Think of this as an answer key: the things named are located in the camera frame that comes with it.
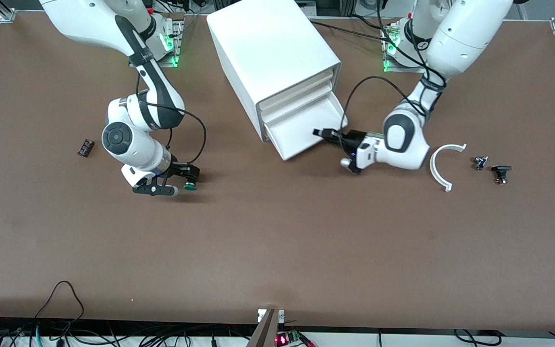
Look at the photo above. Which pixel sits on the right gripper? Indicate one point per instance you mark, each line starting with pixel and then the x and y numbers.
pixel 179 169

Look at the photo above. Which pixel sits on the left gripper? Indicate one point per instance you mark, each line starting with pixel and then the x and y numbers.
pixel 351 140

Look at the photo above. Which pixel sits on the green push button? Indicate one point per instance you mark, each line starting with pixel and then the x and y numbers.
pixel 190 186

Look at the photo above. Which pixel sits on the white lowest cabinet drawer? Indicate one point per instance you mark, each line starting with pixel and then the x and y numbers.
pixel 301 130

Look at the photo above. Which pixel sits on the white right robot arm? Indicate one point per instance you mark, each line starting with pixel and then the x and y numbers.
pixel 89 19

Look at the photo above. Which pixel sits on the white intermediate cabinet drawer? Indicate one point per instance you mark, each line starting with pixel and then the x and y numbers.
pixel 287 107

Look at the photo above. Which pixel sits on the white uppermost cabinet drawer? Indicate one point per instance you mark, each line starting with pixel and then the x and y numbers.
pixel 297 91

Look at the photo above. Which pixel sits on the white drawer cabinet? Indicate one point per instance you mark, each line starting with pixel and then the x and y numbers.
pixel 268 43

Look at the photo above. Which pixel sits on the small black button part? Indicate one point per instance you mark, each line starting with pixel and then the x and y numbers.
pixel 501 170

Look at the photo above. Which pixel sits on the small black contact block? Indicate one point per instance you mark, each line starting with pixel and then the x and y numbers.
pixel 85 148

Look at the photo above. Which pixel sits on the small grey metal part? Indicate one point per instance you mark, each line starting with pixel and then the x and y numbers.
pixel 480 163

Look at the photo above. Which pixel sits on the circuit board with red display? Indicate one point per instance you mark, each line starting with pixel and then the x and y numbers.
pixel 287 339

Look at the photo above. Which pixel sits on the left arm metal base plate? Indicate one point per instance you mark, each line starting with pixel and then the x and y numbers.
pixel 387 66

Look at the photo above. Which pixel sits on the white curved plastic bracket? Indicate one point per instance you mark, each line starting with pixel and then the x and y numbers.
pixel 433 166

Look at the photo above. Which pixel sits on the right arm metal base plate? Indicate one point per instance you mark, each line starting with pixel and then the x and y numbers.
pixel 175 57

